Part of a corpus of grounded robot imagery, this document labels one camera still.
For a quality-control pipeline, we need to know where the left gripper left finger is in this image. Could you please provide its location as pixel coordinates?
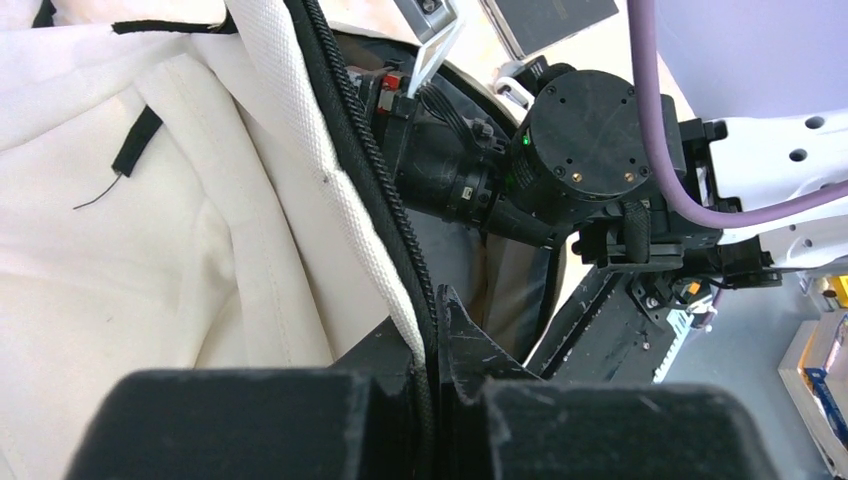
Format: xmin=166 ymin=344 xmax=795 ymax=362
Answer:
xmin=67 ymin=320 xmax=426 ymax=479

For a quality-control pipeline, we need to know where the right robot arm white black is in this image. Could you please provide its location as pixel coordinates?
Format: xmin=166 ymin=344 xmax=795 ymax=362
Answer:
xmin=346 ymin=61 xmax=847 ymax=307

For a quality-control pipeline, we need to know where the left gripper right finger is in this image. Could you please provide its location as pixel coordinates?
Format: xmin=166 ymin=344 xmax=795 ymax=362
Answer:
xmin=435 ymin=285 xmax=778 ymax=479

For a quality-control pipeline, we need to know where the beige canvas student bag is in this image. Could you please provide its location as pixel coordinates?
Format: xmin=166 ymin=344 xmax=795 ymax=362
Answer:
xmin=0 ymin=0 xmax=564 ymax=480

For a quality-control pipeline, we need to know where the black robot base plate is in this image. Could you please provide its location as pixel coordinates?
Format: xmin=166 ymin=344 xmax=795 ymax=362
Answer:
xmin=524 ymin=268 xmax=672 ymax=385

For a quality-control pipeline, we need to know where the black book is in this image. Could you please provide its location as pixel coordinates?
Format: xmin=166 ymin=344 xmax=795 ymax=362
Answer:
xmin=479 ymin=0 xmax=619 ymax=60

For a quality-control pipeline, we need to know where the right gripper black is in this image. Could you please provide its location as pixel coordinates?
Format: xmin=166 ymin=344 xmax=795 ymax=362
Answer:
xmin=346 ymin=63 xmax=507 ymax=228

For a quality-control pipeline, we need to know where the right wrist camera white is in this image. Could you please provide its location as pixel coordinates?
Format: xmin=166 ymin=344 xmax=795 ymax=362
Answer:
xmin=394 ymin=0 xmax=466 ymax=99

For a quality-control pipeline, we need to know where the white cable duct strip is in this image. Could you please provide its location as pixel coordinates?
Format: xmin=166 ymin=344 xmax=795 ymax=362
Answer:
xmin=652 ymin=310 xmax=695 ymax=384

